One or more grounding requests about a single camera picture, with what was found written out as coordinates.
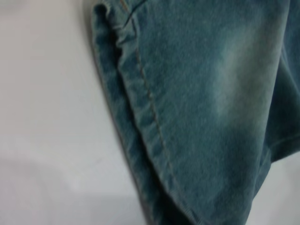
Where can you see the blue denim shorts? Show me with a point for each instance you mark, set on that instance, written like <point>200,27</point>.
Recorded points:
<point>199,105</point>

